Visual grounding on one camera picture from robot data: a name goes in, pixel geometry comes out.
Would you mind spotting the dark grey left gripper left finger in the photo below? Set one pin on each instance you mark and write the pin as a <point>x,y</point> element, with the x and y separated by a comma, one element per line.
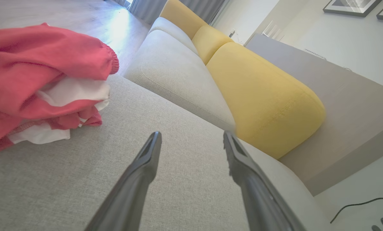
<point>130,192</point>

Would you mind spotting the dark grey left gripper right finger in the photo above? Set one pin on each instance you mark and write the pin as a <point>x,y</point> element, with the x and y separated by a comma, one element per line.
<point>258,199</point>

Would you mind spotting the red Bulls basketball jersey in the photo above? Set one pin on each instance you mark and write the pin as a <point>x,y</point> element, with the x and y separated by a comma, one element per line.
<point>37,134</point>

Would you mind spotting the red shorts with white stripe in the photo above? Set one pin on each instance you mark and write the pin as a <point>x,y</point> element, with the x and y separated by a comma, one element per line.
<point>34,57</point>

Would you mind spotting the large grey sofa seat cushion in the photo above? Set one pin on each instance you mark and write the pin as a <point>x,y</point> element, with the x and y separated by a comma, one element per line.
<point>146,106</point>

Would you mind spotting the large yellow back cushion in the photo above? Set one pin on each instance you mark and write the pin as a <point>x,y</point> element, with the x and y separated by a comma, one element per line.
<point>268,99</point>

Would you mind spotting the brown wooden panel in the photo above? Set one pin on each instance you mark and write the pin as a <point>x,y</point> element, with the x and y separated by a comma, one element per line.
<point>348,112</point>

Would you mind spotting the small yellow back cushion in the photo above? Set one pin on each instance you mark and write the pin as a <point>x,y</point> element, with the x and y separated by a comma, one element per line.
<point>210,41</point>

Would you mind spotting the white rack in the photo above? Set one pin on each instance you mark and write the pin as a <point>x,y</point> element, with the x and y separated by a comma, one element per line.
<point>273,30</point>

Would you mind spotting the grey curtain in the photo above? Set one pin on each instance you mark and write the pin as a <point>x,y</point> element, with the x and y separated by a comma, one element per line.
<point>153,8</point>

